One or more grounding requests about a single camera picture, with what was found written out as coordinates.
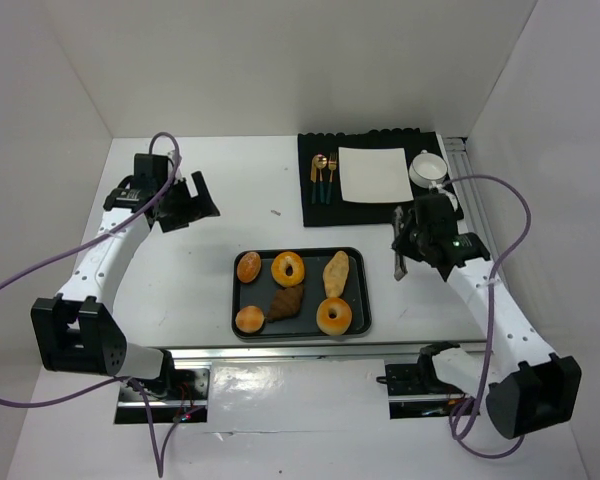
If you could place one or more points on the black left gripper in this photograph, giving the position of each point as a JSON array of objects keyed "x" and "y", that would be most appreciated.
[{"x": 183, "y": 208}]

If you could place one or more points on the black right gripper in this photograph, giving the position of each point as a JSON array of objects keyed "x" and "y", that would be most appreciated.
[{"x": 406, "y": 240}]

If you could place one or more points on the metal tongs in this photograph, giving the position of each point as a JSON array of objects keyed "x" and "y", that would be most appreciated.
[{"x": 400, "y": 269}]

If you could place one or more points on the glazed round bun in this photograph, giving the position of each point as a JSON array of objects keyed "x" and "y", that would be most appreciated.
[{"x": 248, "y": 267}]

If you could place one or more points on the light round bun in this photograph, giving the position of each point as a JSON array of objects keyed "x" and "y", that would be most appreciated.
[{"x": 249, "y": 319}]

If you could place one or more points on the brown chocolate croissant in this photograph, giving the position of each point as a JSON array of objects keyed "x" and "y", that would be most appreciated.
[{"x": 286, "y": 303}]

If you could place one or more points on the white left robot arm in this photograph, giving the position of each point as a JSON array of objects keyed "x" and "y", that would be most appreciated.
[{"x": 75, "y": 329}]

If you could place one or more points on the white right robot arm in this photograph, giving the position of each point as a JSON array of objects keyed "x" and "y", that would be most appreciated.
[{"x": 522, "y": 384}]

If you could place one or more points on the long tan bread roll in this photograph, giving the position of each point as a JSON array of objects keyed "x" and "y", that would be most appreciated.
[{"x": 335, "y": 274}]

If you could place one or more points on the white cup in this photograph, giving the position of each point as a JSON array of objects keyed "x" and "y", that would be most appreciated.
[{"x": 427, "y": 170}]

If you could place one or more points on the white square plate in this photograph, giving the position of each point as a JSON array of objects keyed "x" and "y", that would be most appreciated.
[{"x": 374, "y": 176}]

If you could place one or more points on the orange donut upper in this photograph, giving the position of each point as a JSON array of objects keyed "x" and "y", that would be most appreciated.
[{"x": 287, "y": 269}]

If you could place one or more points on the orange donut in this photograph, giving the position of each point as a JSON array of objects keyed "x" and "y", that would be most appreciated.
[
  {"x": 334, "y": 316},
  {"x": 287, "y": 269}
]

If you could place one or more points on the black placemat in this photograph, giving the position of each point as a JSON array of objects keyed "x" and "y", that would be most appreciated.
[{"x": 340, "y": 212}]

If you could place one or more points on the orange donut lower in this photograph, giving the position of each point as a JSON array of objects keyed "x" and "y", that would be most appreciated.
[{"x": 334, "y": 316}]

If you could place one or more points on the aluminium rail frame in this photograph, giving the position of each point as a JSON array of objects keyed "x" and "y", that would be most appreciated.
[{"x": 468, "y": 190}]

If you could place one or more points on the gold knife teal handle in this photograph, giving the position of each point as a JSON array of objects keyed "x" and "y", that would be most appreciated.
[{"x": 313, "y": 179}]

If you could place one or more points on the gold fork teal handle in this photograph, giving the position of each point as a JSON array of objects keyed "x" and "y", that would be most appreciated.
[{"x": 332, "y": 167}]

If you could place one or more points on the gold spoon teal handle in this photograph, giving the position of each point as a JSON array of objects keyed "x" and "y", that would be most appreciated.
[{"x": 321, "y": 166}]

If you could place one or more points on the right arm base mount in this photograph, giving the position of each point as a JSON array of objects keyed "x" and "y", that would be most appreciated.
[{"x": 415, "y": 391}]

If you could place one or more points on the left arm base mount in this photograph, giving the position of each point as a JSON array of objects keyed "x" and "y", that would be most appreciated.
[{"x": 185, "y": 399}]

